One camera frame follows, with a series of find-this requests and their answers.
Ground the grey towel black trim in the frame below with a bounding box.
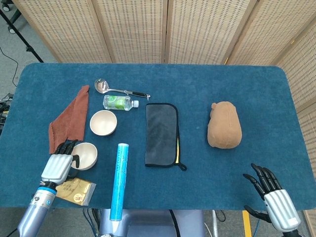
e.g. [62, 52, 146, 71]
[144, 102, 188, 171]

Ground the blue wrap roll tube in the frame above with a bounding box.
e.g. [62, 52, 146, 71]
[109, 143, 130, 233]

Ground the black tripod stand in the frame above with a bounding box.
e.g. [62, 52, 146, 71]
[0, 0, 44, 63]

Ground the rust brown cloth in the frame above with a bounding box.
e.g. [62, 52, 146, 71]
[48, 85, 90, 155]

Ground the gold foil packet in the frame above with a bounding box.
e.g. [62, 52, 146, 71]
[55, 177, 97, 206]

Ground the cream bowl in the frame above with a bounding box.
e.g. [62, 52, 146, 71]
[71, 142, 98, 171]
[89, 110, 118, 137]

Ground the blue table cover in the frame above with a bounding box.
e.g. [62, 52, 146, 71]
[0, 62, 316, 212]

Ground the brown plush toy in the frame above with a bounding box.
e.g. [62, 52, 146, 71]
[207, 101, 242, 149]

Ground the clear bottle green label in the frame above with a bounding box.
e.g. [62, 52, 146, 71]
[103, 95, 139, 111]

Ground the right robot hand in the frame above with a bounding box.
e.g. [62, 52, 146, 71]
[243, 162, 301, 232]

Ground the steel ladle black handle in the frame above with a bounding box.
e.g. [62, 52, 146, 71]
[94, 78, 151, 101]

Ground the dark equipment cart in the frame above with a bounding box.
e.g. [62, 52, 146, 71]
[0, 93, 14, 135]

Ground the silver table leg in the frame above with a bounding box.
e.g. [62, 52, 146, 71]
[211, 209, 220, 237]

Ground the grey robot torso base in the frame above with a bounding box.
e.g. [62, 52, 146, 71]
[98, 208, 206, 237]

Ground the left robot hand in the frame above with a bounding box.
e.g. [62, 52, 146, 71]
[40, 139, 81, 186]

